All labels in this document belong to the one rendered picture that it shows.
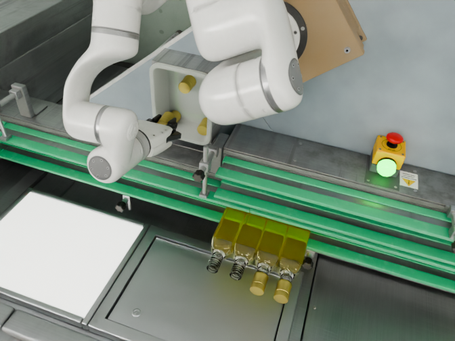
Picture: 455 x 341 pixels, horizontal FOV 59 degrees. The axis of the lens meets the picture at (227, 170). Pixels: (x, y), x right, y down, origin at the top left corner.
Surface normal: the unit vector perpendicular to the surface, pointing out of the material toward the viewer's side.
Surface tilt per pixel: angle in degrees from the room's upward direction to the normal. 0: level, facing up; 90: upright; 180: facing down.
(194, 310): 91
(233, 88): 35
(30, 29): 90
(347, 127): 0
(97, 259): 90
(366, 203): 90
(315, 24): 0
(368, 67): 0
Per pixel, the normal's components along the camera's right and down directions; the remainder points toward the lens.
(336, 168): 0.06, -0.74
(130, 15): 0.73, 0.25
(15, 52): 0.95, 0.26
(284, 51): 0.63, -0.07
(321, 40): -0.32, 0.62
